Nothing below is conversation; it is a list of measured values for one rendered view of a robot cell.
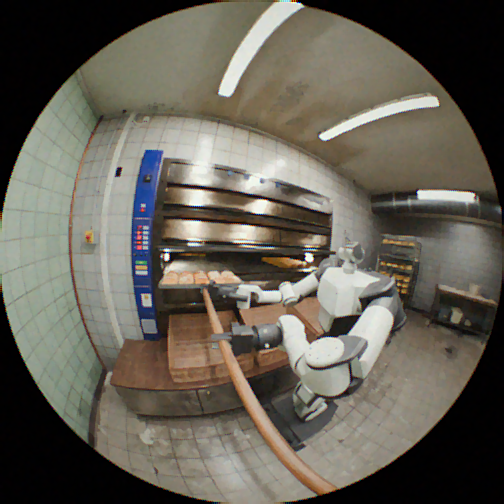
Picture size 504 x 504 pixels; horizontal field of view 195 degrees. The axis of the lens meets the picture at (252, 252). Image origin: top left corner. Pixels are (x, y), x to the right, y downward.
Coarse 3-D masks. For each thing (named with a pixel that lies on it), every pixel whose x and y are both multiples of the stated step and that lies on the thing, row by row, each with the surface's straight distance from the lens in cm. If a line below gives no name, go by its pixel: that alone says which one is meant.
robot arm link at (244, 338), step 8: (232, 328) 45; (240, 328) 45; (248, 328) 48; (256, 328) 49; (264, 328) 49; (232, 336) 46; (240, 336) 45; (248, 336) 47; (256, 336) 48; (264, 336) 48; (232, 344) 48; (240, 344) 48; (248, 344) 49; (256, 344) 49; (264, 344) 48; (240, 352) 50; (248, 352) 51
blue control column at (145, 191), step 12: (144, 156) 135; (156, 156) 132; (144, 168) 130; (156, 168) 127; (156, 180) 123; (144, 192) 123; (144, 204) 120; (144, 216) 119; (132, 240) 122; (132, 252) 122; (144, 288) 126; (144, 312) 136; (156, 312) 136; (156, 324) 140; (144, 336) 150; (156, 336) 147
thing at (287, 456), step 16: (208, 304) 67; (224, 352) 44; (240, 384) 37; (256, 400) 36; (256, 416) 34; (272, 432) 33; (272, 448) 33; (288, 448) 33; (288, 464) 32; (304, 464) 33; (304, 480) 33; (320, 480) 34
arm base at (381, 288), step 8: (384, 280) 52; (392, 280) 49; (368, 288) 52; (376, 288) 49; (384, 288) 47; (392, 288) 48; (360, 296) 50; (368, 296) 48; (376, 296) 47; (384, 296) 47; (368, 304) 50; (392, 328) 53; (400, 328) 53
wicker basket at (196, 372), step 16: (176, 320) 132; (192, 320) 132; (208, 320) 133; (224, 320) 136; (176, 336) 137; (192, 336) 137; (208, 336) 138; (176, 352) 134; (192, 352) 132; (208, 352) 131; (176, 368) 103; (192, 368) 103; (208, 368) 105; (224, 368) 108; (240, 368) 114
